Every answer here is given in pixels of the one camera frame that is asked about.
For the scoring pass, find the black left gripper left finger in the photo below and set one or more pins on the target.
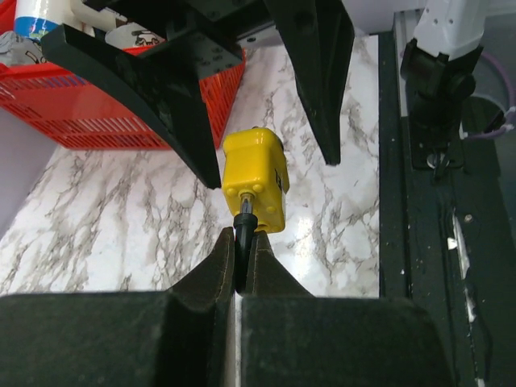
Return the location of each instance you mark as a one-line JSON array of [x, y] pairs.
[[181, 336]]

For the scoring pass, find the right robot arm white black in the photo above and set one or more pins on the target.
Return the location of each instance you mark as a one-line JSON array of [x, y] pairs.
[[438, 62]]

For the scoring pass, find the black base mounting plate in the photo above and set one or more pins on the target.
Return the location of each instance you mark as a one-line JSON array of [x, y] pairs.
[[446, 244]]

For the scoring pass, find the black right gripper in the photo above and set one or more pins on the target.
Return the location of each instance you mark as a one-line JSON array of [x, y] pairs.
[[201, 37]]

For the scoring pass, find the printed grey cup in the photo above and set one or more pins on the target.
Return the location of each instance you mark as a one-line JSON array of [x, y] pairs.
[[132, 35]]

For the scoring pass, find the red plastic basket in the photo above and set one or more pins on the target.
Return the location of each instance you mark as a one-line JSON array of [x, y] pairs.
[[67, 108]]

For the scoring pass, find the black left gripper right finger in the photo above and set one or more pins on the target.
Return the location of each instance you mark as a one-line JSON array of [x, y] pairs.
[[291, 338]]

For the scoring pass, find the grey crumpled wrapper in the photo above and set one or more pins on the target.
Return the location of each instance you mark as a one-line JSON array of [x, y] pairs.
[[17, 50]]

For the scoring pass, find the yellow black padlock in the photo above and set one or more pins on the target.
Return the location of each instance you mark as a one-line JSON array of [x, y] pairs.
[[255, 182]]

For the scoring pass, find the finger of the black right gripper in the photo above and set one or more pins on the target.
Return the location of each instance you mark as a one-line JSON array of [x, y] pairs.
[[318, 36]]

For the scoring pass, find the blue white paper cup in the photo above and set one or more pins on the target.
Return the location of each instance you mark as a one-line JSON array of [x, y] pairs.
[[35, 18]]

